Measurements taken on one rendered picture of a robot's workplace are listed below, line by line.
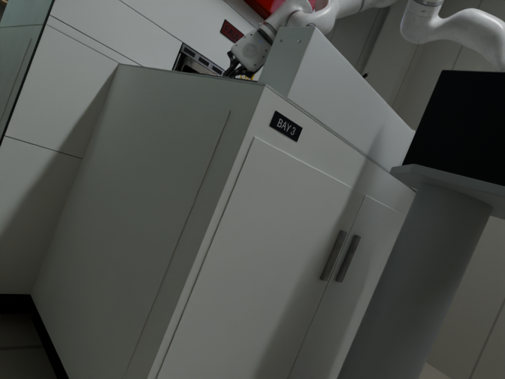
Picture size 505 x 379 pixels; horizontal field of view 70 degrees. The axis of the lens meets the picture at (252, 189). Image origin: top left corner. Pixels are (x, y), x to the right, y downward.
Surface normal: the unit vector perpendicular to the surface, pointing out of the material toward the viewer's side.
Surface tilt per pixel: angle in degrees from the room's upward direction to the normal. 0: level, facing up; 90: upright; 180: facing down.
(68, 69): 90
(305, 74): 90
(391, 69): 90
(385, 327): 90
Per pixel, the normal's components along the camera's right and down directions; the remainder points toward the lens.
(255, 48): -0.09, 0.00
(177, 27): 0.66, 0.30
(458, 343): -0.68, -0.25
